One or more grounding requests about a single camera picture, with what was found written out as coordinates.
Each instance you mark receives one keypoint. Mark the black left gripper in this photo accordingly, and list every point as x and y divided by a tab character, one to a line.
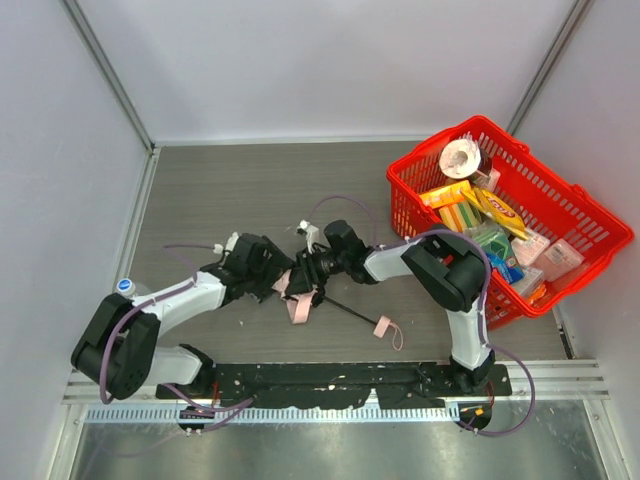
273	272

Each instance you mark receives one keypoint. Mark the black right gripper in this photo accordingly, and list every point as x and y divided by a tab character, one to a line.
306	270

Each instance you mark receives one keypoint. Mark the pink and black umbrella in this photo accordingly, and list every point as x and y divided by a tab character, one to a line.
299	307

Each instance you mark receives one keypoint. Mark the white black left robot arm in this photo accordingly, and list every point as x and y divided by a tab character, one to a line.
118	350

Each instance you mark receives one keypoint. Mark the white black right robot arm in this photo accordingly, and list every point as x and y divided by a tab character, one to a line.
453	270

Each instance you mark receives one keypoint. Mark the clear plastic water bottle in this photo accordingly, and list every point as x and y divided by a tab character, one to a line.
128	288

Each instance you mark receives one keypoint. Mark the orange snack box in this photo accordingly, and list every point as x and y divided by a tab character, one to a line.
445	195

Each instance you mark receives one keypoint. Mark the yellow green sponge pack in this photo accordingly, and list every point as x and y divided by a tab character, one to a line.
459	217

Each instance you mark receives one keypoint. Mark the toilet paper roll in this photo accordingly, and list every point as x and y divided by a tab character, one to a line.
460	159

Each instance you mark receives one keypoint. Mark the green snack packet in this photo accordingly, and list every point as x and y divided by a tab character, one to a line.
493	240

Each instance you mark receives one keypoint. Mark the dark brown jar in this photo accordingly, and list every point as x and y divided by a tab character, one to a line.
482	176

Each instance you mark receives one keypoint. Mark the yellow Lays chips bag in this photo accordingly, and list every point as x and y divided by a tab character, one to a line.
497	210

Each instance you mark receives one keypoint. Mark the blue snack packet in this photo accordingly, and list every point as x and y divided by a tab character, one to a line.
509	269

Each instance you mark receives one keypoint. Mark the pink packaged item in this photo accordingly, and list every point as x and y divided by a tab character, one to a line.
528	250

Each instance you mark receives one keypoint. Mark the red plastic shopping basket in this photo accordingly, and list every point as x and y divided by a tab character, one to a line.
546	202

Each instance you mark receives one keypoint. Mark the clear labelled plastic container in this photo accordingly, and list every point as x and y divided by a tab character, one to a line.
557	260

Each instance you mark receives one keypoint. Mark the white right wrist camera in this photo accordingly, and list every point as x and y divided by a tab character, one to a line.
310	233

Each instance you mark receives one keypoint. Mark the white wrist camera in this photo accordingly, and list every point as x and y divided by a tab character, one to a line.
310	233
228	246

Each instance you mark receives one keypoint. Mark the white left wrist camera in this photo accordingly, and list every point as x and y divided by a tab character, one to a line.
228	246

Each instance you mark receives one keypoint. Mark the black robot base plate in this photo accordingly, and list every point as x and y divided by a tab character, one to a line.
397	385

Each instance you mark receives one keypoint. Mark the white slotted cable duct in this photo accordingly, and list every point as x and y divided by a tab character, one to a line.
169	413

